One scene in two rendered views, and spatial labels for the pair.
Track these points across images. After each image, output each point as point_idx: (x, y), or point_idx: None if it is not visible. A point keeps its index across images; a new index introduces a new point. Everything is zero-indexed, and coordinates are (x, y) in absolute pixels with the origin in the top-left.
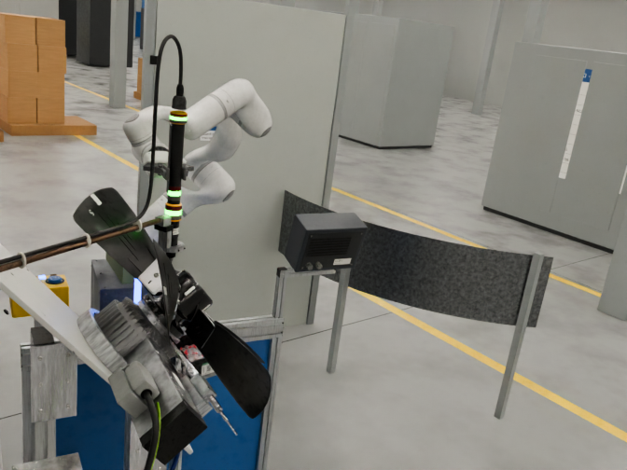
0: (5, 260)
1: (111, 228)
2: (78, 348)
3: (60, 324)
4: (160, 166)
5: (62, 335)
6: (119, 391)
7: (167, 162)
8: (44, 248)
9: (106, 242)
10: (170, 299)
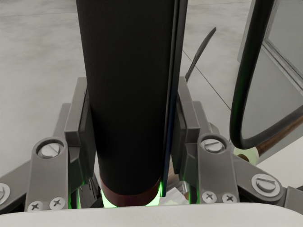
0: None
1: (296, 111)
2: (267, 164)
3: (302, 171)
4: (219, 138)
5: (288, 147)
6: (217, 132)
7: (153, 206)
8: None
9: (302, 190)
10: None
